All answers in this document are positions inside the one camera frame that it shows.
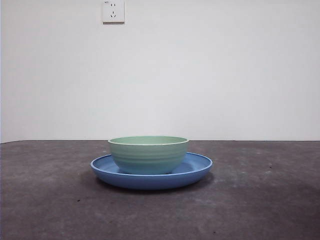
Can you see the green ribbed bowl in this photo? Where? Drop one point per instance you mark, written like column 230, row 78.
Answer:
column 147, row 157

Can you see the blue round plate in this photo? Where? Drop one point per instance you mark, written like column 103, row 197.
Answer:
column 150, row 181

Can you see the white wall socket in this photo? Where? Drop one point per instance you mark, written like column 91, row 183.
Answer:
column 113, row 12

